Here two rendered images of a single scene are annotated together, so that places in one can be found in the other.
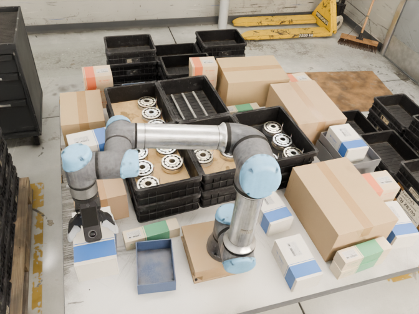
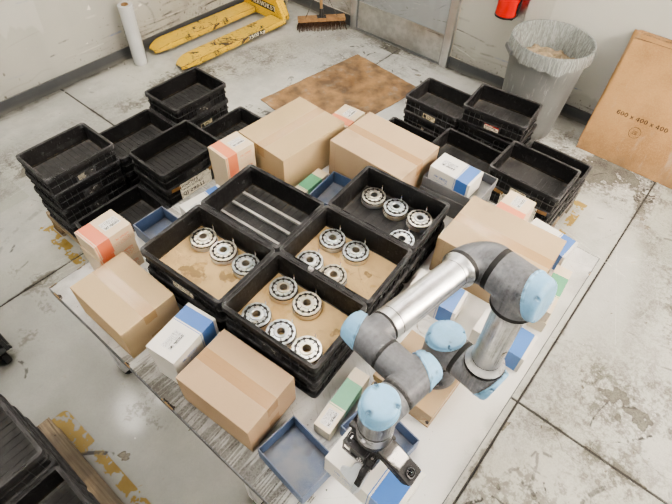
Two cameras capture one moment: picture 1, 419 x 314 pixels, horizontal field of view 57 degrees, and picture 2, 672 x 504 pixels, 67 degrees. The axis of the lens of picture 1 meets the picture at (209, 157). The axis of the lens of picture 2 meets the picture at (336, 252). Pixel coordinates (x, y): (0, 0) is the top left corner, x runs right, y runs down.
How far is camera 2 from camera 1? 0.78 m
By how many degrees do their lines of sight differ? 23
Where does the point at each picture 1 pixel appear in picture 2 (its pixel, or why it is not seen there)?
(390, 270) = (572, 292)
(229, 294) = (466, 415)
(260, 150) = (527, 268)
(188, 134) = (439, 290)
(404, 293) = not seen: hidden behind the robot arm
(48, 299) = not seen: outside the picture
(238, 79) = (290, 150)
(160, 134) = (416, 310)
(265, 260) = not seen: hidden behind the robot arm
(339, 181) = (490, 228)
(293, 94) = (365, 141)
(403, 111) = (437, 98)
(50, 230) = (132, 465)
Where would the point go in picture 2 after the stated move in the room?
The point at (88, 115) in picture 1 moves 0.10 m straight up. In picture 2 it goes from (144, 299) to (136, 282)
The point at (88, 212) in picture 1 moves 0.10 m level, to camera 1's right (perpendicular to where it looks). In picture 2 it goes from (390, 452) to (429, 428)
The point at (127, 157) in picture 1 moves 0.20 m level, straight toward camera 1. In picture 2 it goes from (430, 367) to (520, 440)
